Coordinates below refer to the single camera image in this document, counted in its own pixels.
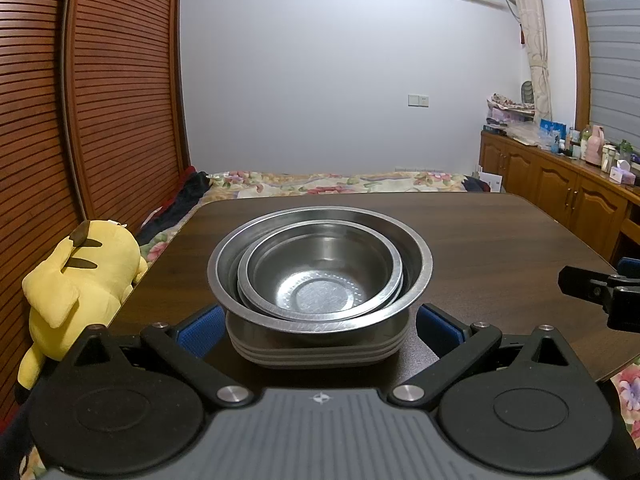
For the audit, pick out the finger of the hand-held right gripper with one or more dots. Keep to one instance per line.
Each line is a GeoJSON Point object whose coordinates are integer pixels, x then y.
{"type": "Point", "coordinates": [631, 267]}
{"type": "Point", "coordinates": [585, 282]}

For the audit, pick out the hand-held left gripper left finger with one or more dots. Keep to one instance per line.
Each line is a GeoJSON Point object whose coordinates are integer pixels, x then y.
{"type": "Point", "coordinates": [202, 332]}

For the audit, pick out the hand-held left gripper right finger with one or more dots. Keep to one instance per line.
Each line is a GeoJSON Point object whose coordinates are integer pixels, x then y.
{"type": "Point", "coordinates": [440, 330]}

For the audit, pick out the large steel bowl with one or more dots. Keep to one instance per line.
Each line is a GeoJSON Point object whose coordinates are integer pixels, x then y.
{"type": "Point", "coordinates": [222, 275]}

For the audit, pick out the medium shallow steel bowl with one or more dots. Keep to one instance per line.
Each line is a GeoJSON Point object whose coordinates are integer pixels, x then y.
{"type": "Point", "coordinates": [320, 227]}

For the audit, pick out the tissue box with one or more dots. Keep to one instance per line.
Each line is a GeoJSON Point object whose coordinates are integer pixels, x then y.
{"type": "Point", "coordinates": [622, 172]}

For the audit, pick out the wooden cabinet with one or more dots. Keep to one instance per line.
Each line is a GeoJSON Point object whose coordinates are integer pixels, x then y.
{"type": "Point", "coordinates": [550, 180]}

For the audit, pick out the white jar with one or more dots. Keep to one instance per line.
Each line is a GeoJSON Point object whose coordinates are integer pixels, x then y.
{"type": "Point", "coordinates": [608, 157]}

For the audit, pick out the small green plant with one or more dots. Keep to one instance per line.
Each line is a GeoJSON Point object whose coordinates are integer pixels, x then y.
{"type": "Point", "coordinates": [626, 149]}

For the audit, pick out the pink thermos bottle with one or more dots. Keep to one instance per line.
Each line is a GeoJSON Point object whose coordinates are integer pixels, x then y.
{"type": "Point", "coordinates": [594, 145]}

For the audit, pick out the yellow plush toy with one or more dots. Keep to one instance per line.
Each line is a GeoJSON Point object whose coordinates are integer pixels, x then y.
{"type": "Point", "coordinates": [85, 280]}

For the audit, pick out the dark clothes pile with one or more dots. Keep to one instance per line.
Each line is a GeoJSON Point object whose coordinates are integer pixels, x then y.
{"type": "Point", "coordinates": [180, 200]}

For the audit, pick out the green glass bottle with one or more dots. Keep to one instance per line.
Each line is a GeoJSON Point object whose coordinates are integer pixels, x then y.
{"type": "Point", "coordinates": [585, 140]}

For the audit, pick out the white paper box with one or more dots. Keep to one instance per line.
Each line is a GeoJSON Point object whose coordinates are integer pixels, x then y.
{"type": "Point", "coordinates": [491, 181]}

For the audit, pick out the blue and white box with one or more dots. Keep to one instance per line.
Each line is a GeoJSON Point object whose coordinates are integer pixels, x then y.
{"type": "Point", "coordinates": [552, 134]}

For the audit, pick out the clear plastic bag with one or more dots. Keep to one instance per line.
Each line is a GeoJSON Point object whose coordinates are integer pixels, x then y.
{"type": "Point", "coordinates": [524, 135]}

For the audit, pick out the floral blanket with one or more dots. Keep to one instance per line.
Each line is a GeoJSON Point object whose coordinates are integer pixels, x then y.
{"type": "Point", "coordinates": [330, 182]}

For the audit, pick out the pile of patterned cloth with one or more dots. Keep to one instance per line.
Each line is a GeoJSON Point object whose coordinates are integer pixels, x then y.
{"type": "Point", "coordinates": [510, 107]}

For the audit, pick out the small grey fan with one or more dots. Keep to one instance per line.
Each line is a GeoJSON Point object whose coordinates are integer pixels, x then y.
{"type": "Point", "coordinates": [526, 92]}

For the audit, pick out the grey window blind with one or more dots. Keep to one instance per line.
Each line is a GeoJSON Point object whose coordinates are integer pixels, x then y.
{"type": "Point", "coordinates": [617, 50]}

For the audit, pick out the beige patterned curtain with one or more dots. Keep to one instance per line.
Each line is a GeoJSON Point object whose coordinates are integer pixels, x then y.
{"type": "Point", "coordinates": [535, 35]}

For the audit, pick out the brown louvered wardrobe door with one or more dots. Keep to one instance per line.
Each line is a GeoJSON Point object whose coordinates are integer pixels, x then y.
{"type": "Point", "coordinates": [30, 135]}
{"type": "Point", "coordinates": [127, 85]}

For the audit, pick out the white wall socket strip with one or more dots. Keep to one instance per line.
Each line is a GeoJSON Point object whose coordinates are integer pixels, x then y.
{"type": "Point", "coordinates": [419, 170]}

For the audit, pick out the wooden window frame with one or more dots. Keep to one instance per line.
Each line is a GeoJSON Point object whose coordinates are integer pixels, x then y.
{"type": "Point", "coordinates": [577, 50]}

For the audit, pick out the white wall switch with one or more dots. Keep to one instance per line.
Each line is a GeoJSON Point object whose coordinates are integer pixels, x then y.
{"type": "Point", "coordinates": [418, 100]}

